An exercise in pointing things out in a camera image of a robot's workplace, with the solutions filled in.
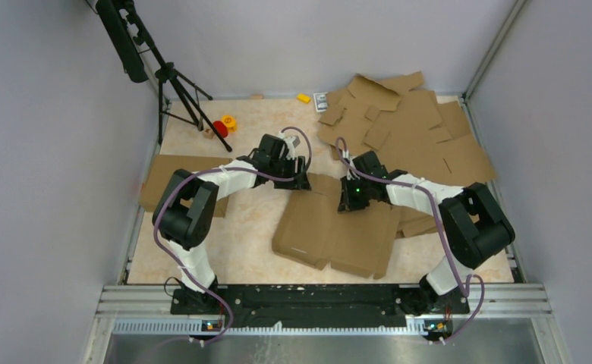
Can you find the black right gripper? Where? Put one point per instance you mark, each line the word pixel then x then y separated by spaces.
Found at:
pixel 347 203

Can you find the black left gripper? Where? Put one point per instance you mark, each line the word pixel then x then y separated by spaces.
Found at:
pixel 301 183

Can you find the cardboard box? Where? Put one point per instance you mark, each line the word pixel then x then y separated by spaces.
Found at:
pixel 313 232
pixel 162 169

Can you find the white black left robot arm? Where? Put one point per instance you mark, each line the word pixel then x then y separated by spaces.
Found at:
pixel 184 214

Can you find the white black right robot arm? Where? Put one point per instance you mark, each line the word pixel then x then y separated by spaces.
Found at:
pixel 471 224

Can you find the playing card box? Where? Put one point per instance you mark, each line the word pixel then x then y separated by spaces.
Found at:
pixel 320 102

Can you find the folded closed cardboard box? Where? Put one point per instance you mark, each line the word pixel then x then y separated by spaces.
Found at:
pixel 162 169

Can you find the yellow block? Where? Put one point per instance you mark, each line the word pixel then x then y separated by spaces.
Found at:
pixel 306 99

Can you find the cardboard sheet pile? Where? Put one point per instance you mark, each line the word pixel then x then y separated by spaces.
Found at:
pixel 403 122

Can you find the orange round toy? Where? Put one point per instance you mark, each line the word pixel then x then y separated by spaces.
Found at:
pixel 230 123

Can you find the red round toy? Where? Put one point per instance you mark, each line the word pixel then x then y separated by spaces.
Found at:
pixel 221 128

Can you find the small wooden cube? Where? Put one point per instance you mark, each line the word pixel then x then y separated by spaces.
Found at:
pixel 207 133

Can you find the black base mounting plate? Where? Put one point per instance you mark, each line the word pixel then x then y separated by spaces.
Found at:
pixel 317 305

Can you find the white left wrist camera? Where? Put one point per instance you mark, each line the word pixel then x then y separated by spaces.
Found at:
pixel 289 145

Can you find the aluminium frame rail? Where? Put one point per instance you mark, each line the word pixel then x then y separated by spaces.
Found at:
pixel 507 323

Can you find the black camera tripod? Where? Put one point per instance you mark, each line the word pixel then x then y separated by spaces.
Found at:
pixel 131 40

